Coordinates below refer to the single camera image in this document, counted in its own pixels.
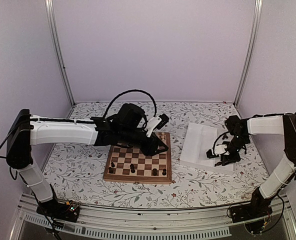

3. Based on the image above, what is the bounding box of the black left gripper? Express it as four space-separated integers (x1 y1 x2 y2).
120 127 170 157

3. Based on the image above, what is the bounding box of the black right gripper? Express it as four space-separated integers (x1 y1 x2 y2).
220 135 249 166

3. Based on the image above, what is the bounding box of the dark chess piece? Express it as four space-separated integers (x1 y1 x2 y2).
152 168 159 176
162 168 167 176

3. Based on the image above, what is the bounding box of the dark wooden king piece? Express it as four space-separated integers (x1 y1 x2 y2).
130 163 136 174

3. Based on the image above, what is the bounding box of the wooden chess board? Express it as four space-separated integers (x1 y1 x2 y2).
103 146 172 185

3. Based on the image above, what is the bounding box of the white plastic compartment tray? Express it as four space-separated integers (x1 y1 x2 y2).
179 122 237 176

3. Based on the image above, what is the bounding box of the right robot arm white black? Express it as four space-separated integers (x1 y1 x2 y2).
210 112 296 218

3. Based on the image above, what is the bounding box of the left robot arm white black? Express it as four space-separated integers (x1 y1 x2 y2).
1 103 169 217

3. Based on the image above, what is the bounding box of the light rook far right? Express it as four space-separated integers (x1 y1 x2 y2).
160 132 166 140

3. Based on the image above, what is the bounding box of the floral patterned table mat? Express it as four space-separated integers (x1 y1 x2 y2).
37 101 270 210

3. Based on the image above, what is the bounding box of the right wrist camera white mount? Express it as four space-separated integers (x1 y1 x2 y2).
206 144 230 159

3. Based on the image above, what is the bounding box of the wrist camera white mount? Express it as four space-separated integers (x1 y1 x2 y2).
145 113 169 138
206 144 230 159

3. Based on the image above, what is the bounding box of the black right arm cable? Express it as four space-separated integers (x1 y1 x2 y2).
212 132 226 153

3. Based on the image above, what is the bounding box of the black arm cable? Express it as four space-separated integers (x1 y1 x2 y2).
212 132 226 153
104 89 158 118

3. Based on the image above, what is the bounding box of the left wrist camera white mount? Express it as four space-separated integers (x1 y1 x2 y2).
145 113 169 138

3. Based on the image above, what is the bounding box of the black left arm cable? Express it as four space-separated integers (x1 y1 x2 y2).
104 89 158 118

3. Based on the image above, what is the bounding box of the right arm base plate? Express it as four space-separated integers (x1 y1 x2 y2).
226 203 273 235

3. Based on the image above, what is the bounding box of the front aluminium rail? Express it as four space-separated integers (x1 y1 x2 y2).
10 194 296 240

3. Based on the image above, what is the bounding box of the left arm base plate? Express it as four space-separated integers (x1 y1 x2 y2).
36 199 80 223

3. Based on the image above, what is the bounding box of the right aluminium frame post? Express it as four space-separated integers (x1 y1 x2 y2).
233 0 263 108

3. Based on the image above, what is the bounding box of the aluminium frame post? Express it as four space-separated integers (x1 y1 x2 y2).
233 0 263 108
44 0 76 107

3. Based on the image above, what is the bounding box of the left aluminium frame post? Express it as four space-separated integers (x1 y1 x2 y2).
44 0 76 107

